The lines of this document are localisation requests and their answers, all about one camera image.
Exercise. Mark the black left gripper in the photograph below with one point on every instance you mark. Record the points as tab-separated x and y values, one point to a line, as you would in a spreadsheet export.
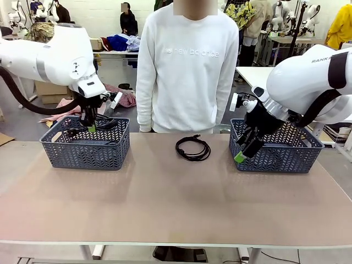
89	103

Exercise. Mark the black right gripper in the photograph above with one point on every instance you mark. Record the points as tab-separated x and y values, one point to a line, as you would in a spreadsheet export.
258	118

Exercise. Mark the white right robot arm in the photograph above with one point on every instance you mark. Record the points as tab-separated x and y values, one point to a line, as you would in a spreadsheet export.
297	82

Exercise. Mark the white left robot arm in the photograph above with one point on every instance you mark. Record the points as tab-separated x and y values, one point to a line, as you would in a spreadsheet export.
55	60

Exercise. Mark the grey-blue plastic lattice basket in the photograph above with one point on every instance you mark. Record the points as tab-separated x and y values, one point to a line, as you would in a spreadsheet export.
275	162
82	159

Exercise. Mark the pink plaid cloth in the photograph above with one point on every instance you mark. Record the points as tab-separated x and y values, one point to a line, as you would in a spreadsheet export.
126	97

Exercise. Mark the open cardboard box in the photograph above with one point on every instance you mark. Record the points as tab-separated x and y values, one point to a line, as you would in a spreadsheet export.
49	92

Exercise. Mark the white side table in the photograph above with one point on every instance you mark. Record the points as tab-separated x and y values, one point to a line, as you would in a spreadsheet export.
253	78

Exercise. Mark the white clothes table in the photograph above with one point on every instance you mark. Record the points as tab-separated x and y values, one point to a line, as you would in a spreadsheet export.
115	53

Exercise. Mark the flat cardboard box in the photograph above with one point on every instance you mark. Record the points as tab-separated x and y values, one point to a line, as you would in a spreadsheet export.
96	44

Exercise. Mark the blue clothes heap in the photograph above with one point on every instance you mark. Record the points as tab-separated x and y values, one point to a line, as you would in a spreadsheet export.
118	42

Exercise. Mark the flat cardboard piece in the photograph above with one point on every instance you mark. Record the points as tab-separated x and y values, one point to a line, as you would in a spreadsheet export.
6	140

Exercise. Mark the person in white sweatshirt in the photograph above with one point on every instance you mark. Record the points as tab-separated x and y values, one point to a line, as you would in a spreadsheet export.
187	82

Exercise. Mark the patterned clothes pile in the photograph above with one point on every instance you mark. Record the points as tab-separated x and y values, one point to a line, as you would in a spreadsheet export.
41	31

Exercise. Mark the seated person in black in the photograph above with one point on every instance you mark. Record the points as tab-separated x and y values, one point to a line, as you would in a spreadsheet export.
128	22

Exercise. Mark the grey background table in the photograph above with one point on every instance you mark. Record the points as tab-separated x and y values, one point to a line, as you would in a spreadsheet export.
280	41

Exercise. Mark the person in dark clothes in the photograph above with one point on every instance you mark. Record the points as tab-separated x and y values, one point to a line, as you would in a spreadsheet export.
62	13

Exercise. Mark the black tripod stand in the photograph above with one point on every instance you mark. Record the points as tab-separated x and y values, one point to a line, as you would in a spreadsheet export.
297	33

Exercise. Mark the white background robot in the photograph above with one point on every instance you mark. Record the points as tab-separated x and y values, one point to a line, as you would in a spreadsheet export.
313	16
15	16
281	13

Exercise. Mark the person in yellow floral shirt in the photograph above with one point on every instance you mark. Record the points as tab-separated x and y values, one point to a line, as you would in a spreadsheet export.
244	13

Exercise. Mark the person in yellow jacket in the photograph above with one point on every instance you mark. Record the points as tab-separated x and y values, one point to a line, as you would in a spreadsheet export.
341	27

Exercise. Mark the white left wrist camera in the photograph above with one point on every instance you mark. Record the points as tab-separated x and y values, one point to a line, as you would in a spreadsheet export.
116	100

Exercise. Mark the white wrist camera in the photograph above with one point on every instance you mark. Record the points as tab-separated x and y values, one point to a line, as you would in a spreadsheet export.
233	103
116	100

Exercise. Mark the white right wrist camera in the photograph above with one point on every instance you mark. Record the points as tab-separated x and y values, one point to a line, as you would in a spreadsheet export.
233	103

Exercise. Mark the white table frame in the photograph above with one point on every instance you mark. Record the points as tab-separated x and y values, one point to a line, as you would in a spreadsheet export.
88	251

